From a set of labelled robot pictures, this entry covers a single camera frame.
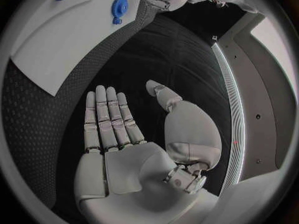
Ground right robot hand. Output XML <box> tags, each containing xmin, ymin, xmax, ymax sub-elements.
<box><xmin>73</xmin><ymin>79</ymin><xmax>223</xmax><ymax>224</ymax></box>

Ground white task board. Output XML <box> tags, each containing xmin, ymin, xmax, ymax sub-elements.
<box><xmin>9</xmin><ymin>0</ymin><xmax>152</xmax><ymax>97</ymax></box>

